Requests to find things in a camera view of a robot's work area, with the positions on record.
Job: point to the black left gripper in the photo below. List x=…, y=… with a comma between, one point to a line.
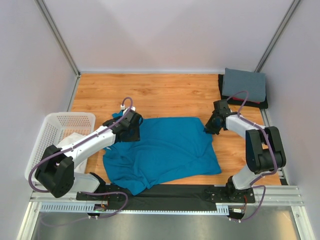
x=136, y=137

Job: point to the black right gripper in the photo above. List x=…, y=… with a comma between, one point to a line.
x=208, y=129

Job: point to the blue t shirt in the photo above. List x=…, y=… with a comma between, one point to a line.
x=169, y=148

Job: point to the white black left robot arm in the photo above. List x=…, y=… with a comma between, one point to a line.
x=56, y=170

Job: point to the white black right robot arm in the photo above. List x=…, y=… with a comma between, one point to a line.
x=264, y=153

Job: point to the folded red t shirt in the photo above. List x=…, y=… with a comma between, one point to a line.
x=247, y=102

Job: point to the folded grey t shirt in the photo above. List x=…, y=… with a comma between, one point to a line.
x=235, y=81

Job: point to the white plastic laundry basket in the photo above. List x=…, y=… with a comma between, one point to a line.
x=60, y=129

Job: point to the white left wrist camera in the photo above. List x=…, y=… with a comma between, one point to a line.
x=124, y=109

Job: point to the slotted grey cable duct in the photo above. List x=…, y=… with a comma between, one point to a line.
x=47, y=207

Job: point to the right aluminium corner post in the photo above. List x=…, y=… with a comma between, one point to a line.
x=294, y=5

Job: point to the aluminium corner post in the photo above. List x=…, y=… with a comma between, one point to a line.
x=294, y=5
x=57, y=35

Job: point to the left aluminium corner post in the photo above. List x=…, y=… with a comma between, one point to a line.
x=57, y=35

